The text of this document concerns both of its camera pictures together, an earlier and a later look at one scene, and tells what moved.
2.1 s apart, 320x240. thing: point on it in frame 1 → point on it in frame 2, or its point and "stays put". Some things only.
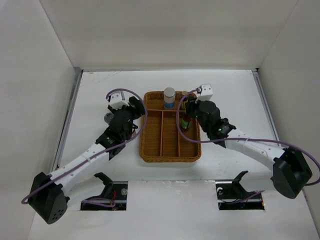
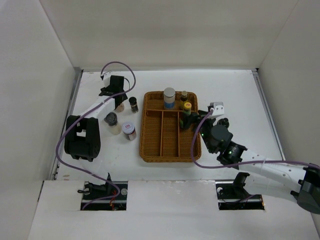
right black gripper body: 193,109 → 206,128
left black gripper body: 133,116 → 124,97
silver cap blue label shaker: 169,97 stays put
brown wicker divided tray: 162,139 stays put
